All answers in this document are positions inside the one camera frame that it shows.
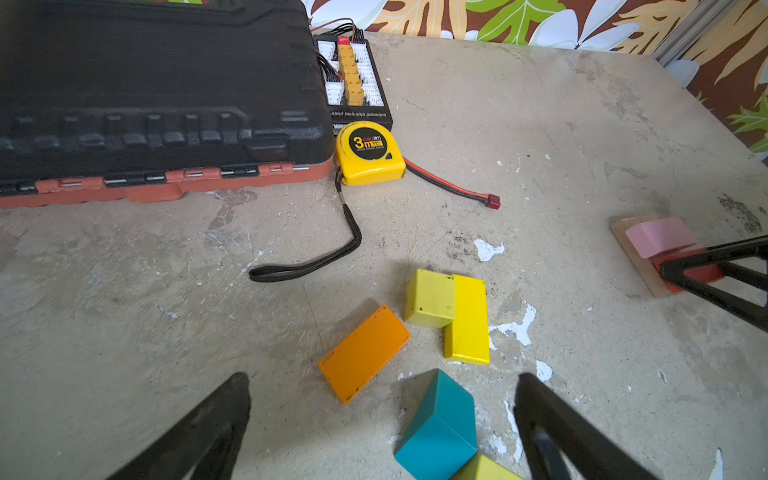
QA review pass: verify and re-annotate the lime green cube block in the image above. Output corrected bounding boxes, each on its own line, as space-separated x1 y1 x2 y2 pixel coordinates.
404 269 456 328

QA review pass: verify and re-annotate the yellow wood block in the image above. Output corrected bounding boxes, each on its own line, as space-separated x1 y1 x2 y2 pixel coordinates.
444 275 490 365

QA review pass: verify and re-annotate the teal wood block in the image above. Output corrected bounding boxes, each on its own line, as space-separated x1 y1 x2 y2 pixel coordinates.
394 370 478 479

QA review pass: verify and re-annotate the black and red tool case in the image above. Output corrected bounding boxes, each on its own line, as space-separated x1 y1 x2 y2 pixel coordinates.
1 1 335 208

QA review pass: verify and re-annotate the black wrist strap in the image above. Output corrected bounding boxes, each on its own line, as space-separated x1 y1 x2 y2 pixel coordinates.
248 170 364 284

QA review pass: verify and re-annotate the small yellow-green block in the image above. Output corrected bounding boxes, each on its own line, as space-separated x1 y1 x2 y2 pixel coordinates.
451 454 521 480

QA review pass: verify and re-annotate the natural wood plank block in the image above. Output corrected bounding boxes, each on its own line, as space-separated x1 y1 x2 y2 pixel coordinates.
610 212 672 298

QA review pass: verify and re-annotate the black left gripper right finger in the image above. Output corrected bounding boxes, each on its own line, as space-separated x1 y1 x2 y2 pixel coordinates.
514 373 655 479

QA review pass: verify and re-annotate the aluminium frame post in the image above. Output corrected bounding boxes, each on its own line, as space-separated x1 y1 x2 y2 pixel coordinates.
651 0 737 67

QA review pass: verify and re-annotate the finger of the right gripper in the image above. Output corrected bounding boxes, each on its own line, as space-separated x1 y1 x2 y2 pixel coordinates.
659 235 767 332

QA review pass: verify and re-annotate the yellow tape measure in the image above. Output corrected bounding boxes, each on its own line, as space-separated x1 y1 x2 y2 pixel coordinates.
335 121 406 186

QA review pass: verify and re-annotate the red black cable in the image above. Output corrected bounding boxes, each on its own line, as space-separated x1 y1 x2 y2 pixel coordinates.
403 157 502 211

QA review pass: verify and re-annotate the pink wood block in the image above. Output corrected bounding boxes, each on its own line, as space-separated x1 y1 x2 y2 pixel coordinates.
626 217 698 259

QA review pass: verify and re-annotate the red wood block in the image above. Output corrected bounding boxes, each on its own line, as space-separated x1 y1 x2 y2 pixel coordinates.
650 248 725 294

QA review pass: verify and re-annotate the orange wood block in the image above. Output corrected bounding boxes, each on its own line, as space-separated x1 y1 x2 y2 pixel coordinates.
318 305 411 405

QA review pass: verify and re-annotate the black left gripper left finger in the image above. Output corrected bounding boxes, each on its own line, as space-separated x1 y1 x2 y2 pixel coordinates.
110 372 251 479

